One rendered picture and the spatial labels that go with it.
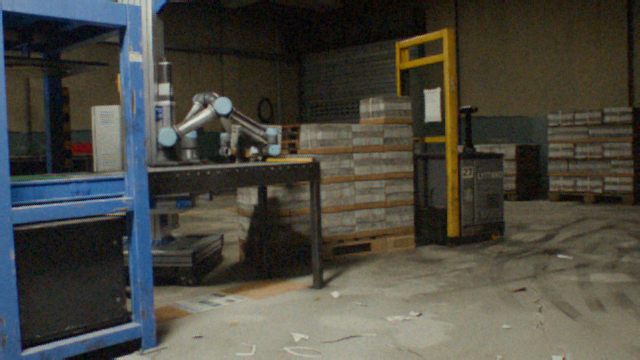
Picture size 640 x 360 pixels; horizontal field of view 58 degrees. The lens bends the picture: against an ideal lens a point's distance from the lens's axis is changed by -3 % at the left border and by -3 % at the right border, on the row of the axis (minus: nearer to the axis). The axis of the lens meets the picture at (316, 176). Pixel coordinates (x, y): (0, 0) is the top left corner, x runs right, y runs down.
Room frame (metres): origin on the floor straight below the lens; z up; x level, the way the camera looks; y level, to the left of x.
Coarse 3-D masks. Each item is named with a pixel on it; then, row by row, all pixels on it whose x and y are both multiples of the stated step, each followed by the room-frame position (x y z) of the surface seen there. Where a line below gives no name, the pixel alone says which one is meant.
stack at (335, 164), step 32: (256, 160) 4.39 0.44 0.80; (320, 160) 4.63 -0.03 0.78; (352, 160) 4.77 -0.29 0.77; (256, 192) 4.38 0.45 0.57; (288, 192) 4.53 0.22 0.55; (352, 192) 4.75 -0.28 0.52; (384, 192) 4.91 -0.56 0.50; (256, 224) 4.39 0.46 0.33; (288, 224) 4.50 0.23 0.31; (352, 224) 4.76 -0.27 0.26; (384, 224) 4.90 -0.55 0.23; (256, 256) 4.38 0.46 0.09; (288, 256) 4.72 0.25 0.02
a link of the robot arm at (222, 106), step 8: (216, 104) 3.92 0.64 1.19; (224, 104) 3.94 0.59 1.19; (200, 112) 3.94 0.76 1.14; (208, 112) 3.93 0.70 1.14; (216, 112) 3.93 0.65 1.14; (224, 112) 3.93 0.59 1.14; (192, 120) 3.91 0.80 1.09; (200, 120) 3.92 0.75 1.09; (208, 120) 3.95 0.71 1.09; (168, 128) 3.89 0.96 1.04; (176, 128) 3.88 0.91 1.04; (184, 128) 3.89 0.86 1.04; (192, 128) 3.91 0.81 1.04; (160, 136) 3.84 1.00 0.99; (168, 136) 3.84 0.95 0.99; (176, 136) 3.86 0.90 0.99; (160, 144) 3.88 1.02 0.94; (168, 144) 3.84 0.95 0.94
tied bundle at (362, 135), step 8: (352, 128) 4.78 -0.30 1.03; (360, 128) 4.81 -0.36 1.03; (368, 128) 4.84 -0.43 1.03; (376, 128) 4.87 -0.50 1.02; (352, 136) 4.78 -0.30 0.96; (360, 136) 4.81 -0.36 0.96; (368, 136) 4.84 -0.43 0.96; (376, 136) 4.88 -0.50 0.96; (352, 144) 4.77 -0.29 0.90; (360, 144) 4.80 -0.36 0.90; (368, 144) 4.83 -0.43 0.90; (376, 144) 4.87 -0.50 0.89; (352, 152) 4.83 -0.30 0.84
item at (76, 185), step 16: (32, 176) 2.82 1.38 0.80; (48, 176) 2.81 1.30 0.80; (64, 176) 2.70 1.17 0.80; (80, 176) 2.63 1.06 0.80; (96, 176) 2.68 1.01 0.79; (112, 176) 2.67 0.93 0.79; (16, 192) 2.36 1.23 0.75; (32, 192) 2.41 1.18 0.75; (48, 192) 2.46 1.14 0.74; (64, 192) 2.51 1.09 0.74; (80, 192) 2.56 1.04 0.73; (96, 192) 2.61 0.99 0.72; (112, 192) 2.67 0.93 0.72
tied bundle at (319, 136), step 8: (304, 128) 4.90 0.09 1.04; (312, 128) 4.77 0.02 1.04; (320, 128) 4.64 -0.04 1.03; (328, 128) 4.67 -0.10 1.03; (336, 128) 4.71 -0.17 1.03; (344, 128) 4.74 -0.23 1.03; (304, 136) 4.90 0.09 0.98; (312, 136) 4.77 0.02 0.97; (320, 136) 4.64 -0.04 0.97; (328, 136) 4.68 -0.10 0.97; (336, 136) 4.71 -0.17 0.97; (344, 136) 4.74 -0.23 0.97; (304, 144) 4.90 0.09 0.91; (312, 144) 4.78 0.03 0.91; (320, 144) 4.66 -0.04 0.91; (328, 144) 4.67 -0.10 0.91; (336, 144) 4.70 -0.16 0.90; (344, 144) 4.74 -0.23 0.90; (344, 152) 4.74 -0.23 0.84
